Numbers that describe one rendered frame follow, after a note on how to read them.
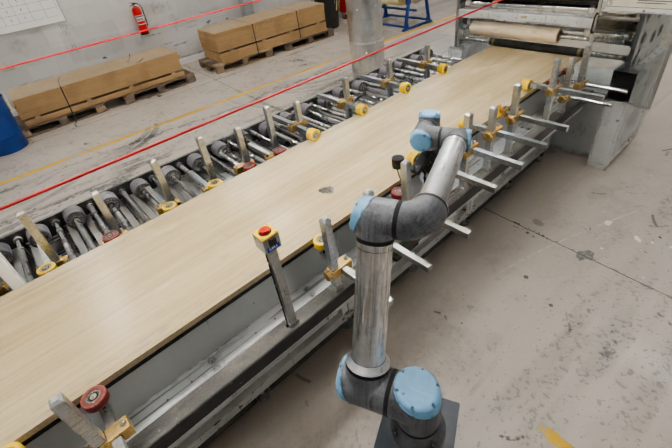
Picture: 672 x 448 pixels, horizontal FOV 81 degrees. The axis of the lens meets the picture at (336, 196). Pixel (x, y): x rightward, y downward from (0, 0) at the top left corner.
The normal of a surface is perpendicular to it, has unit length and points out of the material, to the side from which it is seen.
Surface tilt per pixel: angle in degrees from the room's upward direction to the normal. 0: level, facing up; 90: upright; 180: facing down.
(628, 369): 0
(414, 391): 5
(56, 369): 0
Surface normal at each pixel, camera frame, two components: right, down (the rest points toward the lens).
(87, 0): 0.62, 0.39
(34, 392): -0.12, -0.80
